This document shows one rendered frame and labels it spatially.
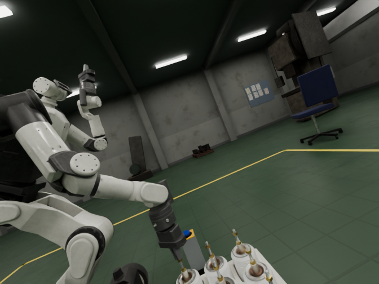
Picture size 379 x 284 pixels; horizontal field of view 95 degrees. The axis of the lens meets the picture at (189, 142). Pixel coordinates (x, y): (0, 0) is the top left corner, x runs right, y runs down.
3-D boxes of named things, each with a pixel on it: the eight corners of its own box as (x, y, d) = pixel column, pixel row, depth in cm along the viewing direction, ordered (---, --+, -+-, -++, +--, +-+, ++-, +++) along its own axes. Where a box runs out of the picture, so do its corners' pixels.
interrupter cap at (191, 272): (187, 267, 71) (186, 266, 71) (199, 273, 66) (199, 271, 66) (173, 283, 66) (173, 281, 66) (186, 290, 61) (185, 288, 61)
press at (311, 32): (318, 111, 638) (286, 31, 637) (362, 100, 495) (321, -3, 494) (280, 127, 614) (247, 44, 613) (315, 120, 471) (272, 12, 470)
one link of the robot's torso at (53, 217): (92, 274, 65) (-37, 230, 60) (108, 248, 82) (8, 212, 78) (110, 235, 66) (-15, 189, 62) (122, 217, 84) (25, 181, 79)
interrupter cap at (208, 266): (219, 254, 72) (218, 252, 72) (227, 265, 65) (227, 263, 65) (203, 263, 70) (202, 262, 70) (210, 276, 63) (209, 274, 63)
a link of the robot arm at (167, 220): (192, 235, 67) (180, 205, 66) (177, 253, 58) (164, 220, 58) (168, 235, 73) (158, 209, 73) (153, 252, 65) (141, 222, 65)
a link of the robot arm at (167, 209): (158, 222, 60) (146, 191, 60) (144, 219, 68) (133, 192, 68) (181, 205, 67) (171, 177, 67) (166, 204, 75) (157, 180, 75)
